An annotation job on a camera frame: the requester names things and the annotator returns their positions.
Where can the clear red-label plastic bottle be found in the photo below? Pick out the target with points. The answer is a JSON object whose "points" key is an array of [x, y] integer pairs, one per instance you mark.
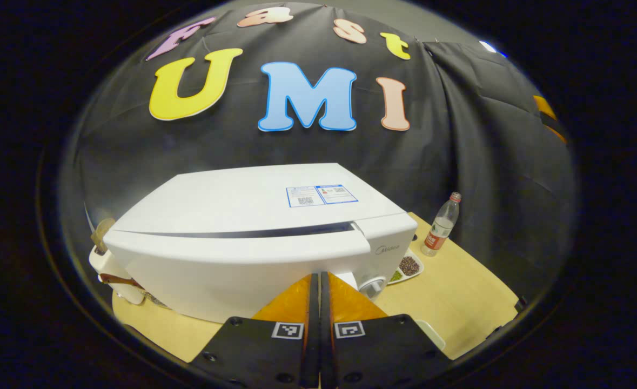
{"points": [[441, 227]]}

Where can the brown wooden spoon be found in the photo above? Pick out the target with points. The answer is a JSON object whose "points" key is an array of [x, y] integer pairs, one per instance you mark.
{"points": [[118, 280]]}

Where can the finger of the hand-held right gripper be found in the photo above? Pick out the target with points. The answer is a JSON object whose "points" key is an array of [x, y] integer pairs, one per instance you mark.
{"points": [[560, 135], [544, 107]]}

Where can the white divided dish of beans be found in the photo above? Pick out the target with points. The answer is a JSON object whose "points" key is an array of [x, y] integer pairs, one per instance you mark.
{"points": [[409, 266]]}

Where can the pale green square plate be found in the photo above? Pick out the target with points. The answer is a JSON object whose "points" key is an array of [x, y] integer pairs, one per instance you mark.
{"points": [[431, 335]]}

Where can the white microwave oven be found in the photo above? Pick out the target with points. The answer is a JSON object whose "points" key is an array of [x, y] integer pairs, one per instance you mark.
{"points": [[242, 205]]}

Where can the white toaster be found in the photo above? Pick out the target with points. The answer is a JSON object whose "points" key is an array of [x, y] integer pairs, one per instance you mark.
{"points": [[107, 270]]}

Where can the small ceiling light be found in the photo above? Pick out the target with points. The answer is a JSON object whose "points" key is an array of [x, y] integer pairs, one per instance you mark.
{"points": [[492, 48]]}

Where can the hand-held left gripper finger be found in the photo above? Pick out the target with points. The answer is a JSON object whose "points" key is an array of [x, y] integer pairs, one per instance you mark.
{"points": [[325, 324], [313, 324]]}

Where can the brown bread slice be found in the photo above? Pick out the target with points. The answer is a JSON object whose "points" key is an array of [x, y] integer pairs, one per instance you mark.
{"points": [[102, 232]]}

